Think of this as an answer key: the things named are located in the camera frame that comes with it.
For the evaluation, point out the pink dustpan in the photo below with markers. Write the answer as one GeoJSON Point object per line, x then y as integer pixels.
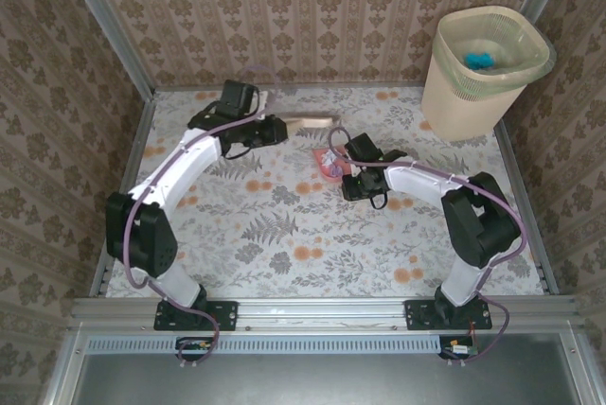
{"type": "Point", "coordinates": [326, 177]}

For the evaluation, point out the white paper scrap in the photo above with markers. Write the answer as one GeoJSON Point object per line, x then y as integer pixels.
{"type": "Point", "coordinates": [327, 159]}

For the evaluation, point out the beige hand brush grey bristles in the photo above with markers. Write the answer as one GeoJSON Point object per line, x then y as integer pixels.
{"type": "Point", "coordinates": [312, 122]}

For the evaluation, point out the teal paper scrap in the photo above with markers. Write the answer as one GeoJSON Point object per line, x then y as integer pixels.
{"type": "Point", "coordinates": [478, 60]}

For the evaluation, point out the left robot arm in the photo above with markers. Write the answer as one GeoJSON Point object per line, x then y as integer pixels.
{"type": "Point", "coordinates": [142, 234]}

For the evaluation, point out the beige waste bin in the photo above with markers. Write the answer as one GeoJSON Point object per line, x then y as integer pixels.
{"type": "Point", "coordinates": [454, 111]}

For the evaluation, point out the small circuit board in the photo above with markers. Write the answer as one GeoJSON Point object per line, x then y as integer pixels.
{"type": "Point", "coordinates": [459, 348]}
{"type": "Point", "coordinates": [194, 346]}

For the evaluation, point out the grey metal panel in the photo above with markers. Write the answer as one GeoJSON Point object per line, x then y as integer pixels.
{"type": "Point", "coordinates": [322, 381]}

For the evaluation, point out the green translucent bin liner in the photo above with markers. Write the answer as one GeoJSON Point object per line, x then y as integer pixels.
{"type": "Point", "coordinates": [547, 57]}

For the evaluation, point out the aluminium table side rail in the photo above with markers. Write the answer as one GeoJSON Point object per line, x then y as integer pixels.
{"type": "Point", "coordinates": [135, 154]}
{"type": "Point", "coordinates": [509, 149]}

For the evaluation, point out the aluminium mounting rail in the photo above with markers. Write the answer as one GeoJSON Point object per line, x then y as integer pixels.
{"type": "Point", "coordinates": [322, 310]}

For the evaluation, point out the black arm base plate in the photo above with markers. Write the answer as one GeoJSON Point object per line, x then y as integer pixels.
{"type": "Point", "coordinates": [225, 315]}
{"type": "Point", "coordinates": [419, 315]}

